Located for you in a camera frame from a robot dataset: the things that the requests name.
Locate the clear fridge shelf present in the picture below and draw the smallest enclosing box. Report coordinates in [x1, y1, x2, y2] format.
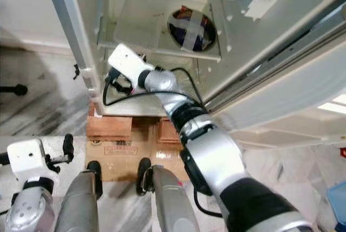
[97, 0, 222, 63]

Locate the white fridge door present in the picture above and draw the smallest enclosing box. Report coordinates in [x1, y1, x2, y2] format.
[205, 0, 346, 149]

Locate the small black clip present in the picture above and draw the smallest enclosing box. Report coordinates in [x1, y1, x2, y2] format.
[73, 63, 83, 80]

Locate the grey robot left leg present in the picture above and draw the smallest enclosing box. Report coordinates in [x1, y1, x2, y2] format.
[55, 160, 103, 232]

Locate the grey robot leg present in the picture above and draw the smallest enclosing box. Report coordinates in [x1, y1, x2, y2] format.
[137, 157, 203, 232]
[55, 160, 103, 232]

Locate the brown cardboard sheet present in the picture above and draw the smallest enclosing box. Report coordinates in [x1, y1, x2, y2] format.
[86, 137, 190, 182]

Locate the black floor stand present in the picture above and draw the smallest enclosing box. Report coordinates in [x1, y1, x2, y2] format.
[0, 83, 28, 96]

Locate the grey robot right leg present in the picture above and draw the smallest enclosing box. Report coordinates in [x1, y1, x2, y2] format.
[137, 157, 203, 232]

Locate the blue plastic bin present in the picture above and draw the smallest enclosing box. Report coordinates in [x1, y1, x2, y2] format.
[326, 182, 346, 232]

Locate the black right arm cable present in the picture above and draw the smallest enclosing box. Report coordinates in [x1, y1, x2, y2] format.
[103, 68, 225, 219]

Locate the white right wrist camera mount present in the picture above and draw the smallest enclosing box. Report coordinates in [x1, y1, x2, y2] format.
[107, 43, 154, 84]

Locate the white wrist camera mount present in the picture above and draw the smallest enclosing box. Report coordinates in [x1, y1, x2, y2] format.
[6, 138, 48, 181]
[107, 43, 154, 84]

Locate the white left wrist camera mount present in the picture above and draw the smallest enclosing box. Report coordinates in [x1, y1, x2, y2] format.
[6, 138, 48, 181]

